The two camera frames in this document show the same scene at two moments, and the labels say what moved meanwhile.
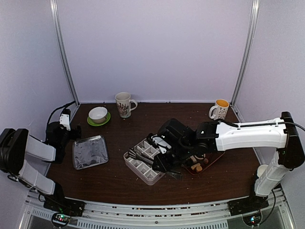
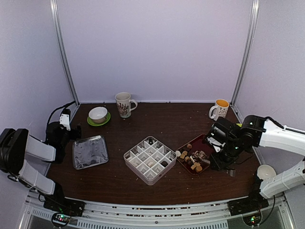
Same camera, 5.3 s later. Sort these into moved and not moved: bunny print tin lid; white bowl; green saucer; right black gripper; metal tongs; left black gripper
Moved: right black gripper; metal tongs
Not moved: white bowl; green saucer; left black gripper; bunny print tin lid
